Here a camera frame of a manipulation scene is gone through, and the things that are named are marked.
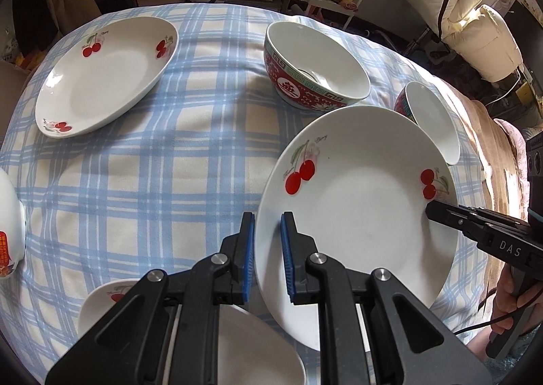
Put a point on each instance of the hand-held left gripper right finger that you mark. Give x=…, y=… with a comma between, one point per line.
x=287, y=262

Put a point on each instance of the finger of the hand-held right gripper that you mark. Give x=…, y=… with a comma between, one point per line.
x=441, y=213
x=496, y=214

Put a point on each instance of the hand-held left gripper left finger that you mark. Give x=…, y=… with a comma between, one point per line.
x=250, y=262

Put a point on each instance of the white cherry plate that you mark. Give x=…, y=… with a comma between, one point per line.
x=365, y=207
x=254, y=347
x=106, y=79

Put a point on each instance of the small red patterned bowl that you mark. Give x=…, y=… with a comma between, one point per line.
x=432, y=122

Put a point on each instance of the large red patterned bowl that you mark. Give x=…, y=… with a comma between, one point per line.
x=316, y=52

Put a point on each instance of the white bowl red print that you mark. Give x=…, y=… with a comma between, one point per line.
x=9, y=219

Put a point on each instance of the person's right hand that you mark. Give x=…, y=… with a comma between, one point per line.
x=507, y=308

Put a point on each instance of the blue plaid blanket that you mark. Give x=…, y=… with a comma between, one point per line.
x=169, y=164

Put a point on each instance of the cream pillow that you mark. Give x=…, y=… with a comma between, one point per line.
x=488, y=41

